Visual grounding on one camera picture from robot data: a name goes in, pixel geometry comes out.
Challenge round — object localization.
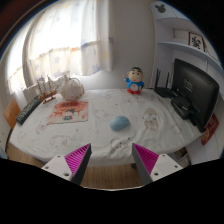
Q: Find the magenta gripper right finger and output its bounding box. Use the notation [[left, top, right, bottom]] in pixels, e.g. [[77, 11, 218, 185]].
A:
[[132, 143, 182, 185]]

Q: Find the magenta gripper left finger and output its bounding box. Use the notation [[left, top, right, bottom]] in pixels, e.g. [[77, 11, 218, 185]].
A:
[[42, 144, 92, 185]]

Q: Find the black box under monitor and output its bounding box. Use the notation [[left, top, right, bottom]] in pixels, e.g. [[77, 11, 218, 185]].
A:
[[171, 97, 199, 120]]

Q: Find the black keyboard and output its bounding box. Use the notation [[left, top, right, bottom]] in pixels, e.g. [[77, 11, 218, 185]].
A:
[[16, 96, 42, 125]]

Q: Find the red paper card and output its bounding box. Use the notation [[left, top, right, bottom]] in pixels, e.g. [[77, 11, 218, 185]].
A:
[[201, 114, 219, 145]]

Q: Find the wooden model sailing ship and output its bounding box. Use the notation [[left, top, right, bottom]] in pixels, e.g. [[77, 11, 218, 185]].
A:
[[37, 77, 58, 103]]

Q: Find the black wifi router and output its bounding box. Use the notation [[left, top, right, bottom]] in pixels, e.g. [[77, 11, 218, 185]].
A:
[[154, 70, 177, 98]]

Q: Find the wooden chair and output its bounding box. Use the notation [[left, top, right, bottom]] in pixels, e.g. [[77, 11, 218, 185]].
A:
[[3, 98, 21, 129]]

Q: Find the cartoon boy figurine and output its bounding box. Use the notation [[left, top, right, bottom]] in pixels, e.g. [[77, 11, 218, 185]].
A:
[[124, 67, 144, 95]]

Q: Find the black computer monitor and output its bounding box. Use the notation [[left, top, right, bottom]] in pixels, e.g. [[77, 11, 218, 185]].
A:
[[172, 59, 219, 133]]

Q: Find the sheer star-patterned curtain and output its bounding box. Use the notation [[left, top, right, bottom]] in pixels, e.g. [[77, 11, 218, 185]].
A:
[[6, 0, 114, 93]]

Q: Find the framed calligraphy picture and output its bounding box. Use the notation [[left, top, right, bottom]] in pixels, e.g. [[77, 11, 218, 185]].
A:
[[188, 32, 205, 51]]

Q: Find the white wall shelf unit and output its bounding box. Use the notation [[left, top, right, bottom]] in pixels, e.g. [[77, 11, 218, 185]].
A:
[[150, 1, 224, 99]]

